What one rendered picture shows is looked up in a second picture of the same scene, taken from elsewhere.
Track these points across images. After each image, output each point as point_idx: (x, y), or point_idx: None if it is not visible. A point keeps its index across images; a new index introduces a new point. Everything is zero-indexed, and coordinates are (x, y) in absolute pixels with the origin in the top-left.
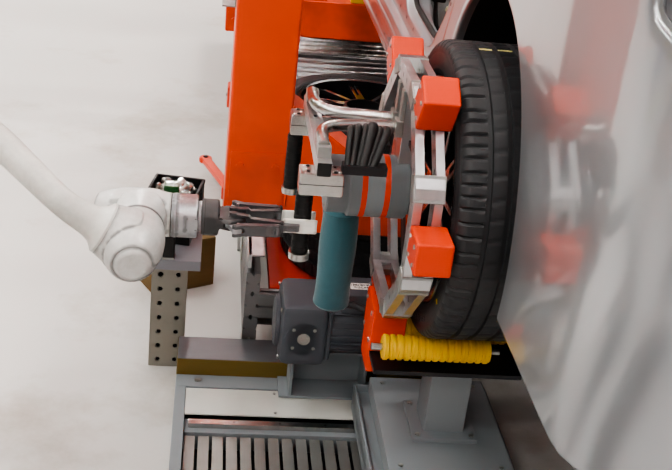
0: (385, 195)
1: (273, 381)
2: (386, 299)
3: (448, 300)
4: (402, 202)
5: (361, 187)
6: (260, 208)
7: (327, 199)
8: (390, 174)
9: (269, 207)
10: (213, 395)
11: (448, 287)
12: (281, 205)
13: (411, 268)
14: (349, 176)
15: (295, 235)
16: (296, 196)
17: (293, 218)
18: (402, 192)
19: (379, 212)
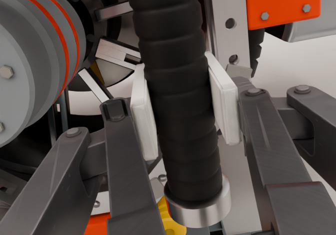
0: (72, 29)
1: None
2: (163, 170)
3: (256, 66)
4: (83, 36)
5: (50, 24)
6: (67, 196)
7: (31, 84)
8: None
9: (79, 154)
10: None
11: (258, 47)
12: (103, 102)
13: (305, 14)
14: (16, 11)
15: (212, 136)
16: None
17: (151, 112)
18: (75, 17)
19: (73, 72)
